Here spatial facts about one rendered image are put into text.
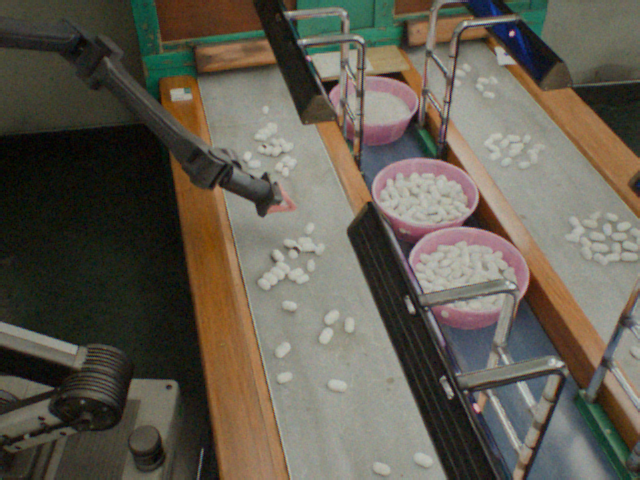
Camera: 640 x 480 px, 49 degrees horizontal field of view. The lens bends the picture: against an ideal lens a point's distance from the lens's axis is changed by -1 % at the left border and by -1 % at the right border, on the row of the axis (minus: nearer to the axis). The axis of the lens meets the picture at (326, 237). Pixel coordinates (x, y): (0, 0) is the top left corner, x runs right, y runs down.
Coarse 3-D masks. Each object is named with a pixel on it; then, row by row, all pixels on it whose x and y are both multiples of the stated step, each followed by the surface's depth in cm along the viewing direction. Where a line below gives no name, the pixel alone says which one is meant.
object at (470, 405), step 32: (352, 224) 121; (384, 224) 116; (384, 256) 112; (384, 288) 109; (416, 288) 108; (384, 320) 108; (416, 320) 101; (416, 352) 100; (448, 352) 100; (416, 384) 98; (448, 384) 93; (448, 416) 91; (480, 416) 94; (448, 448) 90; (480, 448) 85
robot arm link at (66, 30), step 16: (0, 32) 134; (16, 32) 138; (32, 32) 142; (48, 32) 148; (64, 32) 153; (80, 32) 157; (16, 48) 141; (32, 48) 146; (48, 48) 150; (64, 48) 155; (96, 48) 156; (80, 64) 158; (96, 64) 158
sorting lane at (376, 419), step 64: (256, 128) 201; (320, 192) 180; (256, 256) 163; (320, 256) 163; (256, 320) 149; (320, 320) 149; (320, 384) 137; (384, 384) 137; (320, 448) 127; (384, 448) 127
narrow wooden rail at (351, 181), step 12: (324, 132) 195; (336, 132) 195; (324, 144) 194; (336, 144) 191; (336, 156) 187; (348, 156) 187; (336, 168) 184; (348, 168) 183; (348, 180) 180; (360, 180) 180; (348, 192) 176; (360, 192) 176; (360, 204) 173
